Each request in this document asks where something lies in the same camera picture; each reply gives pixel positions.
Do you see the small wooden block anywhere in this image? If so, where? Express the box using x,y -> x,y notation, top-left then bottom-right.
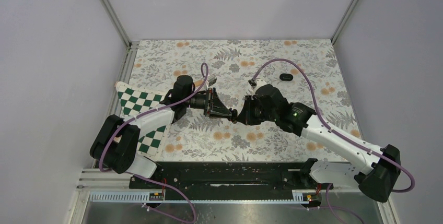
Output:
194,80 -> 203,87

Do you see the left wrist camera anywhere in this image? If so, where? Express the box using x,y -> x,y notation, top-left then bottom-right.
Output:
206,75 -> 217,86

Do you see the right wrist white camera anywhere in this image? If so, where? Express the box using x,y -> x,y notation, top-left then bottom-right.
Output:
251,79 -> 267,89

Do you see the purple cable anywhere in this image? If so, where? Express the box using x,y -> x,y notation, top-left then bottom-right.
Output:
99,62 -> 209,224
249,58 -> 416,224

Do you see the perforated metal rail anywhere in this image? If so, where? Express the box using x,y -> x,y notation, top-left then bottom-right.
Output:
89,189 -> 312,205

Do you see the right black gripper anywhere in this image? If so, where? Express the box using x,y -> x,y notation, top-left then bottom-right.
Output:
236,95 -> 278,125

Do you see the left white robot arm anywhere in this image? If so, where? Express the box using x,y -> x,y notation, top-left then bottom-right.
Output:
90,75 -> 238,188

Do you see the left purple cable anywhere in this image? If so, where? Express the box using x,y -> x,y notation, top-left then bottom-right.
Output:
99,62 -> 209,224

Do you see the floral patterned table mat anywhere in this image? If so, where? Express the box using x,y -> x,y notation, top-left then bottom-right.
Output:
127,39 -> 360,162

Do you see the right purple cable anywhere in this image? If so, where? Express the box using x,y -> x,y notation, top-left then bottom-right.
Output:
249,58 -> 416,224

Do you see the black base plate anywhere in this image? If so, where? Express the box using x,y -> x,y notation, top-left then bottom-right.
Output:
129,159 -> 327,202

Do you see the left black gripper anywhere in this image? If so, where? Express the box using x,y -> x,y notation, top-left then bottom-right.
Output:
184,88 -> 232,119

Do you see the green white checkered mat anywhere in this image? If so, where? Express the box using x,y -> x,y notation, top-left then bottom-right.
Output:
115,81 -> 169,159

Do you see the small black oval object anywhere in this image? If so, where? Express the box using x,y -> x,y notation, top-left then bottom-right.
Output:
279,73 -> 294,81

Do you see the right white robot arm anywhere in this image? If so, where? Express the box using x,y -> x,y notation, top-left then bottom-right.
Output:
237,85 -> 401,203

